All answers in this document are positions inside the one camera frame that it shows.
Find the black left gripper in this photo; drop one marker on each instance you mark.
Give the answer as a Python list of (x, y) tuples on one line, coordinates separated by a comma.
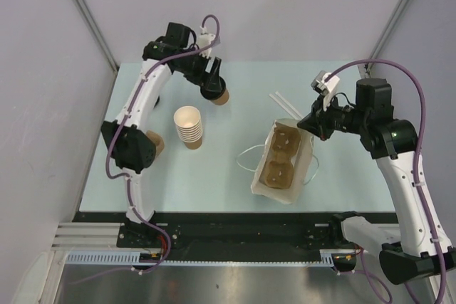
[(199, 77)]

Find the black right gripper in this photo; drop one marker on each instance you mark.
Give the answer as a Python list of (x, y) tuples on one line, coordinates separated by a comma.
[(317, 122)]

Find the black plastic cup lid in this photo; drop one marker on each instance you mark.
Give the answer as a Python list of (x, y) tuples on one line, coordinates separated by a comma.
[(209, 95)]

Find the single brown paper cup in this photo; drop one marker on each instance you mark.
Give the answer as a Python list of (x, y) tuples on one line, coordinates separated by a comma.
[(223, 98)]

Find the brown pulp cup carrier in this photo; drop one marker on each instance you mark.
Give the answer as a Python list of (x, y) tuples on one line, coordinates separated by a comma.
[(157, 141), (278, 171)]

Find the printed green paper bag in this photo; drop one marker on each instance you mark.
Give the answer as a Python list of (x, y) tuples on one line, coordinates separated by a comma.
[(302, 161)]

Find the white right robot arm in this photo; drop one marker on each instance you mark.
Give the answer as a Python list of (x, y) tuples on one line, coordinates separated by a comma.
[(392, 144)]

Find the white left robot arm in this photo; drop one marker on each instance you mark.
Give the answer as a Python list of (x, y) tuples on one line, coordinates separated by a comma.
[(179, 50)]

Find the stack of brown paper cups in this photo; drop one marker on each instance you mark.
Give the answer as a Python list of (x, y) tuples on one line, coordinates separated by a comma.
[(188, 124)]

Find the black lid stack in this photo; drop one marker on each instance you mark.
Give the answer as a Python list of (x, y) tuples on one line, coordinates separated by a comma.
[(157, 102)]

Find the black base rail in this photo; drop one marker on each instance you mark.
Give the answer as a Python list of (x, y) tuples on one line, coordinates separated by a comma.
[(246, 238)]

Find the white slotted cable duct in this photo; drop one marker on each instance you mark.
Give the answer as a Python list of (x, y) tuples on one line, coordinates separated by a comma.
[(135, 259)]

